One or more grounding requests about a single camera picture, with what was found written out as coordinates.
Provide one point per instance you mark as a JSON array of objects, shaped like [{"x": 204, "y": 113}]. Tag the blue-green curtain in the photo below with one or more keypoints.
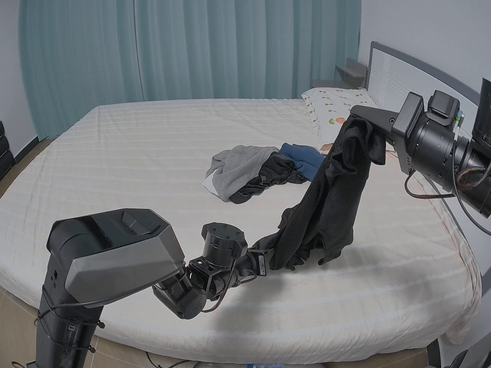
[
  {"x": 230, "y": 33},
  {"x": 76, "y": 52}
]

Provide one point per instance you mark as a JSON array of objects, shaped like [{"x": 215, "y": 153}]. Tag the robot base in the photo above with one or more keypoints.
[{"x": 264, "y": 365}]

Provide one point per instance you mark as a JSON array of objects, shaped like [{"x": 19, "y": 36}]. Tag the bed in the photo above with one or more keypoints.
[{"x": 153, "y": 159}]

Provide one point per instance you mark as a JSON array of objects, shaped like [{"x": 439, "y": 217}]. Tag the black chest of drawers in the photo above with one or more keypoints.
[{"x": 5, "y": 148}]

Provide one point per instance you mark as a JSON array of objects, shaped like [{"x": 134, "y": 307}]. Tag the black T-shirt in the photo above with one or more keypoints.
[{"x": 333, "y": 197}]

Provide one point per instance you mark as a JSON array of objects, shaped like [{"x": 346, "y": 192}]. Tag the white printed pillow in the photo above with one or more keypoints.
[{"x": 333, "y": 102}]

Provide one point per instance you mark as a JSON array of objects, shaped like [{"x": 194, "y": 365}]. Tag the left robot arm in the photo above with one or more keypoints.
[{"x": 115, "y": 251}]

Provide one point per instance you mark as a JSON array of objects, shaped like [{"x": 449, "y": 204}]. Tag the grey bedside table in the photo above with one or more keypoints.
[{"x": 345, "y": 73}]

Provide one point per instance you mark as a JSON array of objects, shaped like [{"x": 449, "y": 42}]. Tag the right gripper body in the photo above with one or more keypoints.
[{"x": 433, "y": 151}]

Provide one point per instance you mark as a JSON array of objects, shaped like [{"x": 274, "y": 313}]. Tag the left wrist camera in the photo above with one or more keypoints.
[{"x": 261, "y": 265}]

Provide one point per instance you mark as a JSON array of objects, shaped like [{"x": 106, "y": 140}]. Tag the pile of clothes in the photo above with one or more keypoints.
[{"x": 245, "y": 167}]

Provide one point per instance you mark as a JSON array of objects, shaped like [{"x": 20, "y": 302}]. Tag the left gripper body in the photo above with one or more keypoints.
[{"x": 241, "y": 270}]

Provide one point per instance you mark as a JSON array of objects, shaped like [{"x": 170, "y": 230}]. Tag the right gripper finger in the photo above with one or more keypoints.
[{"x": 378, "y": 116}]

